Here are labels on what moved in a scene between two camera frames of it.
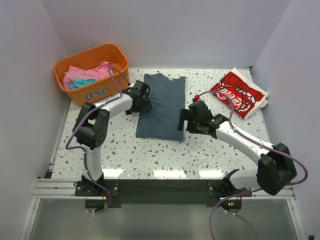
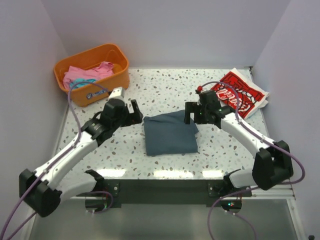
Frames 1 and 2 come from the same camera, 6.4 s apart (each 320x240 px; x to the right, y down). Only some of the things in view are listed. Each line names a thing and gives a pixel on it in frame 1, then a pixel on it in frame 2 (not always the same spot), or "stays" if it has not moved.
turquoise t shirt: [78, 82] stays
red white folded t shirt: [248, 98] stays
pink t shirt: [73, 73] stays
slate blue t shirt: [168, 97] → [168, 134]
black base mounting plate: [184, 191] stays
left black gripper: [145, 105] → [135, 118]
